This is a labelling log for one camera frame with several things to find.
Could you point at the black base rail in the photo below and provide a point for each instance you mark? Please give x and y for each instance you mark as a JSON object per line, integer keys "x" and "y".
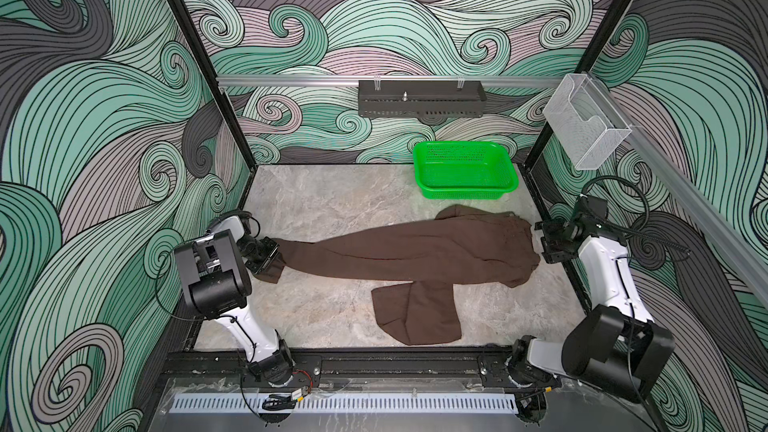
{"x": 330, "y": 368}

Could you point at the aluminium rail right wall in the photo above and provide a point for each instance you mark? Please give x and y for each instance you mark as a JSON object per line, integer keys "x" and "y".
{"x": 723, "y": 194}

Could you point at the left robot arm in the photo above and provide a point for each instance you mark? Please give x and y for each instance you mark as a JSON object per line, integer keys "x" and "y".
{"x": 216, "y": 272}

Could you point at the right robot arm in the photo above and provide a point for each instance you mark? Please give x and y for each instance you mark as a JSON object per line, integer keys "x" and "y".
{"x": 617, "y": 347}

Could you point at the black perforated wall tray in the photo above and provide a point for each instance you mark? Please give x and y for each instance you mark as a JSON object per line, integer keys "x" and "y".
{"x": 429, "y": 101}

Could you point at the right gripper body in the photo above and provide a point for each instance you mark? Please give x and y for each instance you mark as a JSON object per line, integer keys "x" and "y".
{"x": 555, "y": 241}

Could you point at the brown trousers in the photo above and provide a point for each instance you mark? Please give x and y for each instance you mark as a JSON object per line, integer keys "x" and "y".
{"x": 418, "y": 264}

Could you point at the black frame post right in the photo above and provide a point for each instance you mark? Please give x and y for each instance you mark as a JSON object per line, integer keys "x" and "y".
{"x": 605, "y": 31}

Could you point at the black frame post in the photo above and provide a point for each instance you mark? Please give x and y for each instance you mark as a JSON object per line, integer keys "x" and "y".
{"x": 605, "y": 31}
{"x": 204, "y": 63}

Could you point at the clear acrylic wall holder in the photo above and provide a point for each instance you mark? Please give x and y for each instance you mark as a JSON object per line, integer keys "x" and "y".
{"x": 586, "y": 120}

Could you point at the green plastic basket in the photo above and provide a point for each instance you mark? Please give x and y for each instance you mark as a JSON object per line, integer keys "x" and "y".
{"x": 463, "y": 170}

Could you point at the black frame post left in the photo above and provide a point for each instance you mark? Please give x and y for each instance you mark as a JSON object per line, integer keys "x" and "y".
{"x": 204, "y": 63}

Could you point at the white slotted cable duct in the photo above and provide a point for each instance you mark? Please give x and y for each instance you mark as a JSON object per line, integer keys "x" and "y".
{"x": 431, "y": 403}

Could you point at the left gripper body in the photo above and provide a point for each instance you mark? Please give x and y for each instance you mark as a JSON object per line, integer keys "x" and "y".
{"x": 257, "y": 256}

